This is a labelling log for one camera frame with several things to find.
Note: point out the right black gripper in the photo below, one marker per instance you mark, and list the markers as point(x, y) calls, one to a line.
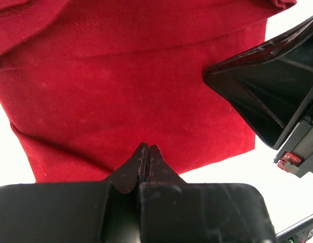
point(283, 112)

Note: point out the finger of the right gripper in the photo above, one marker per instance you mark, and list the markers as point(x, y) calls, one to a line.
point(265, 52)

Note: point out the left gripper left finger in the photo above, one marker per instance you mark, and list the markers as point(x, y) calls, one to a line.
point(126, 177)

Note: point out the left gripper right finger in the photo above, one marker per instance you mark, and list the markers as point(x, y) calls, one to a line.
point(157, 170)

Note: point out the red t shirt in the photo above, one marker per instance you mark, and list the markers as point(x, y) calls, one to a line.
point(84, 82)

